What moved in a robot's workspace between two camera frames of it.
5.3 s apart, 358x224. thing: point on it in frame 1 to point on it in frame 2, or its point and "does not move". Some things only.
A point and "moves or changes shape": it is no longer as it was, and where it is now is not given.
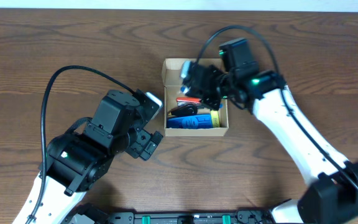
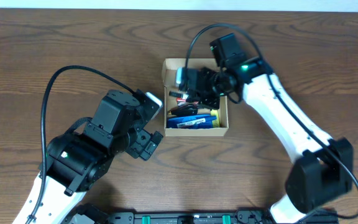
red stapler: (186, 101) does not move
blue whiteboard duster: (196, 121) does not move
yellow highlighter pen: (215, 118) does not move
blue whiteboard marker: (184, 89) moves or changes shape
